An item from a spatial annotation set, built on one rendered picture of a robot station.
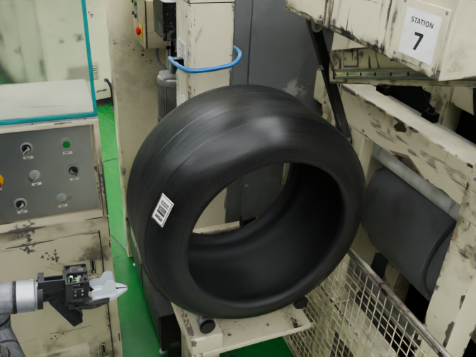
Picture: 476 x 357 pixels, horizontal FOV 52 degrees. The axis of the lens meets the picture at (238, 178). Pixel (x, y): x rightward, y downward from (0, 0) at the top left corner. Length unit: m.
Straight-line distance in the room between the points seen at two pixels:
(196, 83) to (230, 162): 0.41
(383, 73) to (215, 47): 0.45
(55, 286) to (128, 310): 1.47
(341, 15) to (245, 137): 0.34
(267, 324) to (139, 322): 1.23
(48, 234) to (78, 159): 0.28
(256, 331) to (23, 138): 0.93
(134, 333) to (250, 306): 1.35
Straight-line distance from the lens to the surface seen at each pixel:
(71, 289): 1.23
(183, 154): 1.05
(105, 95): 5.10
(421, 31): 0.94
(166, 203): 1.04
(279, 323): 1.52
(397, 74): 1.20
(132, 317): 2.65
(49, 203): 1.78
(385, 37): 1.02
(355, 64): 1.34
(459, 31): 0.91
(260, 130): 1.04
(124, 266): 2.95
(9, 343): 1.26
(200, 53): 1.35
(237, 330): 1.48
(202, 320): 1.35
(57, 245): 1.82
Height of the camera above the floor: 1.90
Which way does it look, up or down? 30 degrees down
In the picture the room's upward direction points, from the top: 3 degrees clockwise
